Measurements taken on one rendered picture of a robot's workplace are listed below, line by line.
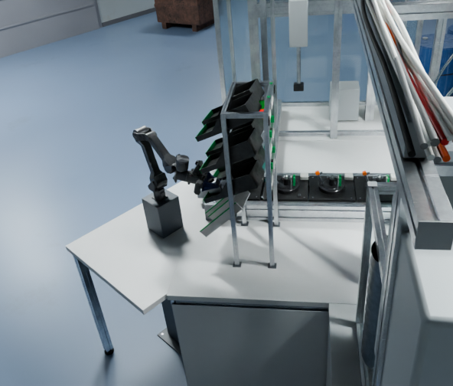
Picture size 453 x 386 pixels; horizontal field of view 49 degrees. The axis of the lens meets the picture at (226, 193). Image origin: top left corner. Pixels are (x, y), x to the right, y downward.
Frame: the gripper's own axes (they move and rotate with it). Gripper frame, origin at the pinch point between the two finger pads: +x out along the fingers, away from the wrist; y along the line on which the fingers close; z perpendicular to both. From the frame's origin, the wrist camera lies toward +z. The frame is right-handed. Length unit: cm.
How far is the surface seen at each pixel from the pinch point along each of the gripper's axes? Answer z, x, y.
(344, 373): -27, 70, -65
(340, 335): -26, 68, -47
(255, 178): 12.7, 19.3, -8.4
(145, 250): -48, -27, -3
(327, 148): -19, 58, 108
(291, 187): -14, 38, 37
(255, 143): 28.3, 15.6, -7.6
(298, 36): 40, 21, 138
